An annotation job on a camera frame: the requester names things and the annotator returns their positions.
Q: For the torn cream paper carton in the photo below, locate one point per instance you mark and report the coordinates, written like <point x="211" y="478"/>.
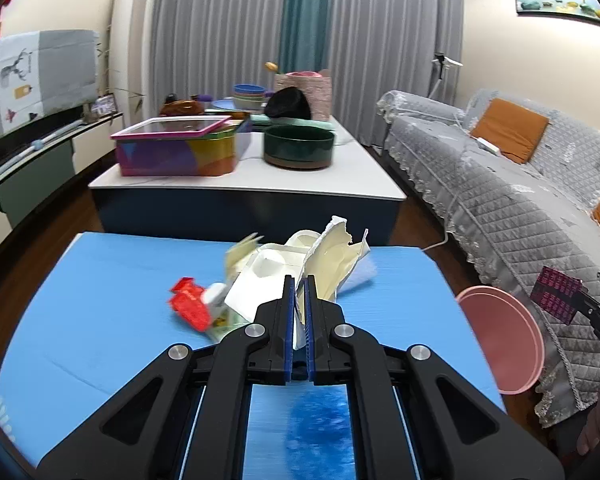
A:
<point x="330" y="260"/>

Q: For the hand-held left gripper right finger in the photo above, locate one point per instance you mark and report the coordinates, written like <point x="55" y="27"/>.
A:
<point x="308" y="305"/>

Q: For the grey quilted sofa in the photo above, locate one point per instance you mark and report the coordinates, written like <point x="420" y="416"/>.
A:
<point x="505" y="200"/>

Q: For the dark television stand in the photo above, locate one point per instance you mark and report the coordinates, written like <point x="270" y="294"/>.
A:
<point x="35" y="180"/>

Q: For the teal curtain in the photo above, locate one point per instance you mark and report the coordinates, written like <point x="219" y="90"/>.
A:
<point x="304" y="15"/>

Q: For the person's right hand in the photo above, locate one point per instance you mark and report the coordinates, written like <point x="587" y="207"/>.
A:
<point x="596" y="425"/>

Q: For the stack of coloured bowls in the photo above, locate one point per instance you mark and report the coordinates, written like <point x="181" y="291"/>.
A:
<point x="249" y="96"/>

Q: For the dark green bowl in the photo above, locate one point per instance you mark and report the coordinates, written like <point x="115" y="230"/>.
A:
<point x="297" y="147"/>

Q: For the small photo frame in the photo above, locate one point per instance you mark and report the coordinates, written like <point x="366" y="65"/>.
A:
<point x="103" y="105"/>

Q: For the grey curtain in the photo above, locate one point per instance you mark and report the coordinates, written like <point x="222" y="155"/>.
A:
<point x="395" y="35"/>
<point x="215" y="25"/>

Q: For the brown teapot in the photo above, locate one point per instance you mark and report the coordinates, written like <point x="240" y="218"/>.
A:
<point x="180" y="106"/>

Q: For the pink plastic bin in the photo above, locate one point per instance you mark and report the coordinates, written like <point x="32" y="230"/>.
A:
<point x="500" y="340"/>

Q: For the blue plate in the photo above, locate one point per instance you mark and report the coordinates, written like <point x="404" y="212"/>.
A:
<point x="225" y="105"/>

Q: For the maroon patterned packet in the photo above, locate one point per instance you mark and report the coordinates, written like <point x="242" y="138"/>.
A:
<point x="555" y="292"/>

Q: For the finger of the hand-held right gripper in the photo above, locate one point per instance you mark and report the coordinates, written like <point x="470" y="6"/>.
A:
<point x="592" y="306"/>

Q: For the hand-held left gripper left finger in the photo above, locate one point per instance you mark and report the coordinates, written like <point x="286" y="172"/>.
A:
<point x="289" y="302"/>

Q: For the small yellow ornament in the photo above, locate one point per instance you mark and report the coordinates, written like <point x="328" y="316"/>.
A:
<point x="271" y="66"/>

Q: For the blue table cloth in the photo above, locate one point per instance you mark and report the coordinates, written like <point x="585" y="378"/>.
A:
<point x="115" y="280"/>

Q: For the white coffee table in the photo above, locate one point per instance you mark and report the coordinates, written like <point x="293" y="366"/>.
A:
<point x="300" y="182"/>

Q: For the white standing air conditioner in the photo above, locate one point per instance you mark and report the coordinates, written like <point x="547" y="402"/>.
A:
<point x="135" y="35"/>

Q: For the grey white television cover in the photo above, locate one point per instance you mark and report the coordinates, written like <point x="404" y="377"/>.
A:
<point x="40" y="75"/>

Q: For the black hat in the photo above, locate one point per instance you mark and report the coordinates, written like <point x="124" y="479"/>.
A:
<point x="287" y="104"/>

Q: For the white moulded pulp tray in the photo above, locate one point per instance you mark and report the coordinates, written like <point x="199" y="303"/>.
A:
<point x="265" y="270"/>

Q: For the red plastic wrapper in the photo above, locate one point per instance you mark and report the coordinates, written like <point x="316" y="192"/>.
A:
<point x="190" y="305"/>

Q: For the printed green paper packet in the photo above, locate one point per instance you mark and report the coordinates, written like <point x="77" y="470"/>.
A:
<point x="227" y="327"/>

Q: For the white rod with blue joint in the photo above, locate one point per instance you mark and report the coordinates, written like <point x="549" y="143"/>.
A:
<point x="39" y="144"/>

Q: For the pink-rimmed tin lid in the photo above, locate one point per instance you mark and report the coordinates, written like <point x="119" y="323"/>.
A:
<point x="175" y="127"/>

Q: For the colourful tin box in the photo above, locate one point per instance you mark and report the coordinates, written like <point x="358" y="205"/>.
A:
<point x="180" y="157"/>

